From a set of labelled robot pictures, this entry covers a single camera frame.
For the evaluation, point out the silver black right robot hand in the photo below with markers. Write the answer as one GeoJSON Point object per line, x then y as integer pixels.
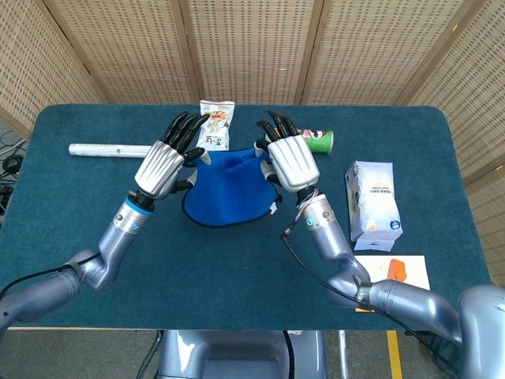
{"type": "Point", "coordinates": [292, 162]}

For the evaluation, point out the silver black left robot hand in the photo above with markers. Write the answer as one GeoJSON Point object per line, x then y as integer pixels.
{"type": "Point", "coordinates": [159, 166]}

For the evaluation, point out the blue microfibre towel black trim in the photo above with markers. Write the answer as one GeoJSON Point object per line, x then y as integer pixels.
{"type": "Point", "coordinates": [229, 189]}

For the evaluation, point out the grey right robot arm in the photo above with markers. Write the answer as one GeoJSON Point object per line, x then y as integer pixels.
{"type": "Point", "coordinates": [335, 241]}

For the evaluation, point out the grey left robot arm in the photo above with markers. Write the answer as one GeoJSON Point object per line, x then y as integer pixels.
{"type": "Point", "coordinates": [118, 241]}

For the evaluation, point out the green chips can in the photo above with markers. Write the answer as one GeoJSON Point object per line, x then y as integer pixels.
{"type": "Point", "coordinates": [319, 142]}

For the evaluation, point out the white cling film roll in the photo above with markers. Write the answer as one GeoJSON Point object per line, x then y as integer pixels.
{"type": "Point", "coordinates": [102, 150]}

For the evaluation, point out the white snack bag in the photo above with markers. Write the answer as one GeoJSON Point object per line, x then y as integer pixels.
{"type": "Point", "coordinates": [217, 134]}

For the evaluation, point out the large white tissue pack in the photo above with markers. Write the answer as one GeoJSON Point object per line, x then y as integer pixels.
{"type": "Point", "coordinates": [372, 197]}

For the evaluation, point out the woven folding screen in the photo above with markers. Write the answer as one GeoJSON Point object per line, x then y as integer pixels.
{"type": "Point", "coordinates": [252, 47]}

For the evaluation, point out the teal felt table cover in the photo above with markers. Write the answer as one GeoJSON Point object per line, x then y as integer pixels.
{"type": "Point", "coordinates": [236, 276]}

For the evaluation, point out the small orange object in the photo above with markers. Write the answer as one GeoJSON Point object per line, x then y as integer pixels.
{"type": "Point", "coordinates": [396, 270]}

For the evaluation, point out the white paper sheet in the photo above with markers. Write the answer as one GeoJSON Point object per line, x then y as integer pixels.
{"type": "Point", "coordinates": [418, 272]}

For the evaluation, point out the grey metal stand leg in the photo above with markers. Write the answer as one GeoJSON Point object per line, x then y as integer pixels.
{"type": "Point", "coordinates": [342, 355]}

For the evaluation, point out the grey robot torso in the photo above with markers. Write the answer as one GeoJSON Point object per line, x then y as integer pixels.
{"type": "Point", "coordinates": [236, 355]}

